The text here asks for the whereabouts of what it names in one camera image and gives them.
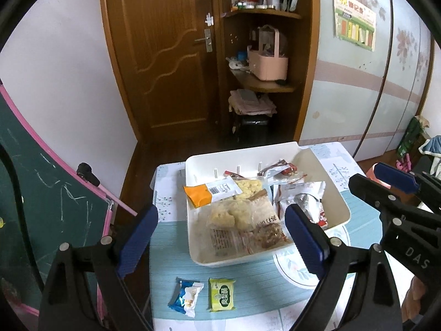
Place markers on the white plastic tray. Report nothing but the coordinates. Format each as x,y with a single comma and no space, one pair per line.
198,248

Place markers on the green bag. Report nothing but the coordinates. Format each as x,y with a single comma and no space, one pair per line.
410,138

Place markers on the blue white snack packet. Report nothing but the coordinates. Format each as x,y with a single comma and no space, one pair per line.
186,296

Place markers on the black bin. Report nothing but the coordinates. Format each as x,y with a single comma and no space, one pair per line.
253,124

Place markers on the wooden corner shelf unit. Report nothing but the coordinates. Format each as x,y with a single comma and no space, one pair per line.
303,76

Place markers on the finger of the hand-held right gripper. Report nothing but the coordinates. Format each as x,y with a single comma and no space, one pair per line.
375,196
396,176

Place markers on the wall poster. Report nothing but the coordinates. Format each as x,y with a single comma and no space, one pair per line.
355,20

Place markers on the person's right hand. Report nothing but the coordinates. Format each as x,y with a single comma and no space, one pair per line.
415,296

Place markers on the brown dried meat packet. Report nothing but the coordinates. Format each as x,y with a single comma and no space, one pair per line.
272,234

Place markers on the red white cookie packet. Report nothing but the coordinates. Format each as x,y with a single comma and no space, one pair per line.
310,207

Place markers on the blue patterned tablecloth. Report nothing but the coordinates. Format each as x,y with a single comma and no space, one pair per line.
248,282

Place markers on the green snack packet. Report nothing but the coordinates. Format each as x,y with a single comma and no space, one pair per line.
222,294

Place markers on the blue white cloth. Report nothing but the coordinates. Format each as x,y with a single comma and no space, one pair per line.
432,148

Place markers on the pink toy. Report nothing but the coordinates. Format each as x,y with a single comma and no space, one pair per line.
403,163

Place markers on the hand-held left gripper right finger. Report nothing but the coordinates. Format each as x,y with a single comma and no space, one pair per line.
305,238

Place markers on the pink plastic basket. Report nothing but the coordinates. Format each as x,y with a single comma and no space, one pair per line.
268,67

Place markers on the black clip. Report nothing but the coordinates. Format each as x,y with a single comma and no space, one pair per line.
86,172

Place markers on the yellow cracker packet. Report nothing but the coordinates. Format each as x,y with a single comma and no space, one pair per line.
249,186

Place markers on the white door hook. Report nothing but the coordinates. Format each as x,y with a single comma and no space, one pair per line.
209,19

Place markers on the pink framed green chalkboard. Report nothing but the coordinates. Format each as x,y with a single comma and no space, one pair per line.
41,196

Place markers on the clear rice cracker packet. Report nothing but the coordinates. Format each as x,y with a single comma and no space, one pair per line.
263,210

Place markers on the clear cake snack packet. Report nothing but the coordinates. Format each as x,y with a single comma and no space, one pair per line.
224,239

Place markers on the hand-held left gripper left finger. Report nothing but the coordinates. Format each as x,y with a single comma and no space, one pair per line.
136,241

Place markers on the folded pink cloths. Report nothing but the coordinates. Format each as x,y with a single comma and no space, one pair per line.
251,103

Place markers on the blue white shelf clutter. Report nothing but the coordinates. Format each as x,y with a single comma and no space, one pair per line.
237,60

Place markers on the red sausage stick packet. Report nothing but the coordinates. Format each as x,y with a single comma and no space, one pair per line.
231,173
272,167
294,174

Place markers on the brown wooden door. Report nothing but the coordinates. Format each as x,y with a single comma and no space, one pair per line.
162,76

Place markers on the floral sliding door wardrobe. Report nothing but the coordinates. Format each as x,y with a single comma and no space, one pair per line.
344,103

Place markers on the orange white snack packet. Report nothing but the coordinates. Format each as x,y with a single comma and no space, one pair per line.
220,189

